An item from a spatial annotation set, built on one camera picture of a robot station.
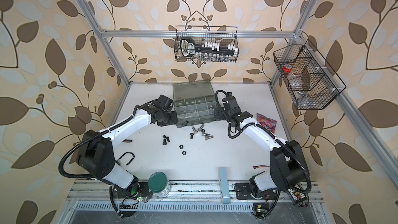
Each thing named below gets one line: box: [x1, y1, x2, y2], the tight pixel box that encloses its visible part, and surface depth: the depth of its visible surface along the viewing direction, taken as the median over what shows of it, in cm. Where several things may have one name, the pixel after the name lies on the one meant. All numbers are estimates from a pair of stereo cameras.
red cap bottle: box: [282, 63, 293, 75], surface depth 88 cm
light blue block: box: [219, 167, 231, 205], surface depth 73 cm
